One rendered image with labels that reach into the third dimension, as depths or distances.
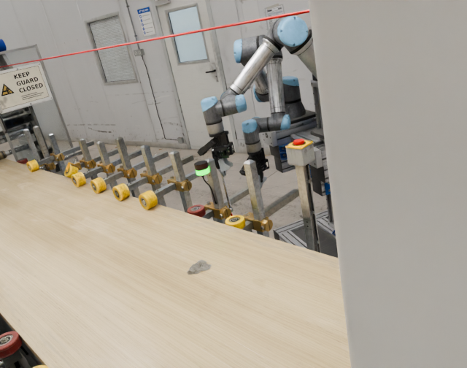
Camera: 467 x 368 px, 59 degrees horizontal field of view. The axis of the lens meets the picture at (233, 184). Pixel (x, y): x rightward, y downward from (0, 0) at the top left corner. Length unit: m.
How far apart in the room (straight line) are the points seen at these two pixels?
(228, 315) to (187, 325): 0.12
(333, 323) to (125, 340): 0.57
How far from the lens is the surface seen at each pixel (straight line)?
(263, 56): 1.96
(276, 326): 1.17
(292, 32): 1.83
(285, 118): 2.11
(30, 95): 4.12
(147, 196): 2.00
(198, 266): 1.46
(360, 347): 0.17
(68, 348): 1.36
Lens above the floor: 1.68
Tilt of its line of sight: 22 degrees down
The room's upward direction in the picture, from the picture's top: 12 degrees counter-clockwise
